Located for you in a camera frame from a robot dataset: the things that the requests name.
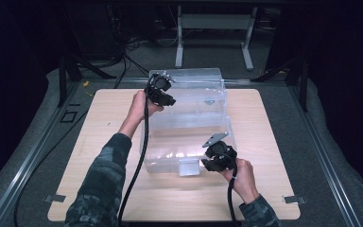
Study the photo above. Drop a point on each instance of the grey felt mat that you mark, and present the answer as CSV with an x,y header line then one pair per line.
x,y
296,126

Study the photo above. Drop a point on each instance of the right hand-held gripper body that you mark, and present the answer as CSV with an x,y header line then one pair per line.
x,y
220,154

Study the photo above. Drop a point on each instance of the person's right hand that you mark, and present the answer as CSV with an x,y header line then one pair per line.
x,y
244,181

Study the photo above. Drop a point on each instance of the black metal post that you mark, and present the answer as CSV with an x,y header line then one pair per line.
x,y
303,85
62,82

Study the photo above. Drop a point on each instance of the grey tape strip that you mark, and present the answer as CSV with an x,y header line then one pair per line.
x,y
294,199
55,198

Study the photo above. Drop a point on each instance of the clear plastic tiered storage box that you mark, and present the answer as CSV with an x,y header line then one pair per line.
x,y
186,142

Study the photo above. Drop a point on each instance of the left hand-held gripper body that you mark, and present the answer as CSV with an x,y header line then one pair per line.
x,y
159,86

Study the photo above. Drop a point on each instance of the grey metal stand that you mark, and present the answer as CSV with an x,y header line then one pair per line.
x,y
216,22

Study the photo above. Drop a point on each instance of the small yellow connector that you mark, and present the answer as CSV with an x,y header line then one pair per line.
x,y
85,84

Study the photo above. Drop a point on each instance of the person's left hand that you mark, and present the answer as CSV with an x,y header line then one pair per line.
x,y
141,108

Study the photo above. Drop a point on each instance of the clear bar behind table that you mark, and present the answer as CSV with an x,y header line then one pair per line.
x,y
238,81

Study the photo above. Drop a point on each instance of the aluminium rail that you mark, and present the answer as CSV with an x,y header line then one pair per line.
x,y
324,164
28,160

